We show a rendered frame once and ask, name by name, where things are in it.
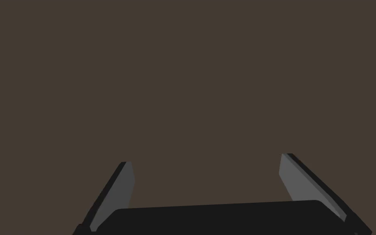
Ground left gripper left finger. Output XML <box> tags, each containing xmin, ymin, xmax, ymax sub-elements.
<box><xmin>72</xmin><ymin>161</ymin><xmax>136</xmax><ymax>235</ymax></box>

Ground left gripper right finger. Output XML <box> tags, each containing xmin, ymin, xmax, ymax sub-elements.
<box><xmin>278</xmin><ymin>153</ymin><xmax>373</xmax><ymax>235</ymax></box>

